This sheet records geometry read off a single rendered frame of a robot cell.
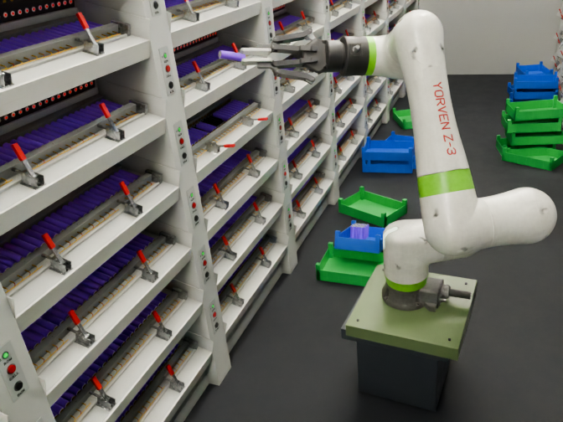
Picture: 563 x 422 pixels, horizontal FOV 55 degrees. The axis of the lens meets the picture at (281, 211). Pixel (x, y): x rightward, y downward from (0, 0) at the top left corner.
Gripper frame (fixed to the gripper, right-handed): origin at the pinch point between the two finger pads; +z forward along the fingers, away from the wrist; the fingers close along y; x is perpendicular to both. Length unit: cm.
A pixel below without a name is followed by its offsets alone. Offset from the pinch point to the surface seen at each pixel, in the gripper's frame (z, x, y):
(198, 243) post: 16, 43, 43
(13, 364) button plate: 51, -13, 64
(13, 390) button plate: 52, -12, 69
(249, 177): -4, 76, 20
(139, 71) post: 28.5, 16.8, -2.0
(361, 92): -88, 198, -45
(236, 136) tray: 1, 60, 7
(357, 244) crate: -52, 105, 47
